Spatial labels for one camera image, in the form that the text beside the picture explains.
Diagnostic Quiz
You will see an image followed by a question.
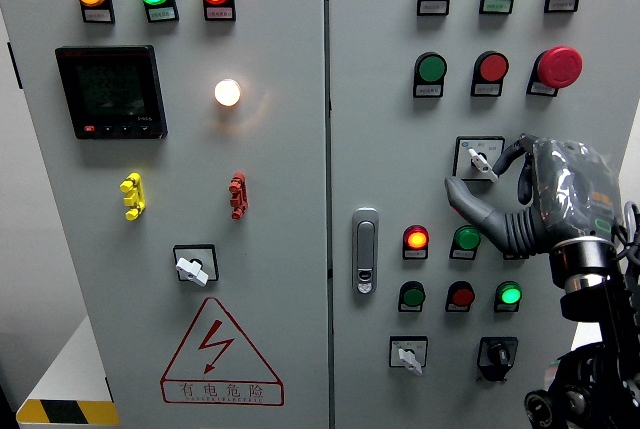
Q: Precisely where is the pale grey door with display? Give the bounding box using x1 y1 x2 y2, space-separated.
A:
0 0 330 429

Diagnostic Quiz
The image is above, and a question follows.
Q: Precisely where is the large green push button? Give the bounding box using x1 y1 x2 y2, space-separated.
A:
416 52 448 84

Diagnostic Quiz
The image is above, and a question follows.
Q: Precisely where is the black-handle turn switch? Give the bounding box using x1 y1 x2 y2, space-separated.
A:
476 336 519 383

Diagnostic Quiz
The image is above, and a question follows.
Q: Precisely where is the large red stop button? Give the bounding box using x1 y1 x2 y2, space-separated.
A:
536 45 584 90

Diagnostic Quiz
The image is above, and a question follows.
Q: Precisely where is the small green push button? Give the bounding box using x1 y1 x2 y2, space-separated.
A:
452 225 482 252
398 281 426 308

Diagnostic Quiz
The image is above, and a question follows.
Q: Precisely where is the small red handle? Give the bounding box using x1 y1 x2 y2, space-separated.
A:
228 171 249 221

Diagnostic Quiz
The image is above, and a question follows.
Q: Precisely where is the large white-handle turn switch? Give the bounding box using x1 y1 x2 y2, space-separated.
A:
452 135 506 183

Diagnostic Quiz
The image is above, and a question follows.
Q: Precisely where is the white lamp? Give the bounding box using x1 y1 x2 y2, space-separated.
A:
213 78 243 108

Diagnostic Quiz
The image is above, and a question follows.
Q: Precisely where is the large red push button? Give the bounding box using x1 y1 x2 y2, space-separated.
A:
475 51 510 84

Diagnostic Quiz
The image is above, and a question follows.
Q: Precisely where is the small green lit lamp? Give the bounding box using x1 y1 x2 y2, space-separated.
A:
495 281 523 308

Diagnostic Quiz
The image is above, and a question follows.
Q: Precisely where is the small red push button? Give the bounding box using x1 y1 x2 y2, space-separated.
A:
446 281 476 308

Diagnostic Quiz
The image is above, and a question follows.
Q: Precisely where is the small yellow handle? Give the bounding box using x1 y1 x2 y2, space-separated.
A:
119 172 147 222

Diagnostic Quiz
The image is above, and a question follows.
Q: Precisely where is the turn switch without plate print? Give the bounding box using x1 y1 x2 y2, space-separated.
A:
172 243 220 288

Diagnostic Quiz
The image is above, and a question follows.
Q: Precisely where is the red warning triangle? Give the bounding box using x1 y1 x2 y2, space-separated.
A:
159 296 285 407

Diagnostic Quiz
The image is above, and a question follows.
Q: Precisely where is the black yellow striped tape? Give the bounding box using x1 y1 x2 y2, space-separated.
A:
16 398 121 427

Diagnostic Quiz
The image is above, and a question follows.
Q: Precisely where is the black display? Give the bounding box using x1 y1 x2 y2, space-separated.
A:
54 44 169 141

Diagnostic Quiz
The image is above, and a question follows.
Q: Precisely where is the silver door lock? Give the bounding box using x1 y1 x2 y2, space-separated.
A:
351 207 380 296

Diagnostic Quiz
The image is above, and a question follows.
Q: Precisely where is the pale grey door with lock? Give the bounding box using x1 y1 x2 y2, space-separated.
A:
326 0 640 429

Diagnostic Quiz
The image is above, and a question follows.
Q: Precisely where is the small red lit lamp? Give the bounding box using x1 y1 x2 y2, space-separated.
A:
402 224 430 252

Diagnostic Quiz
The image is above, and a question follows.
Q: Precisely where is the small white-handle turn switch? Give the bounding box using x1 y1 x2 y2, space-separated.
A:
388 335 429 376

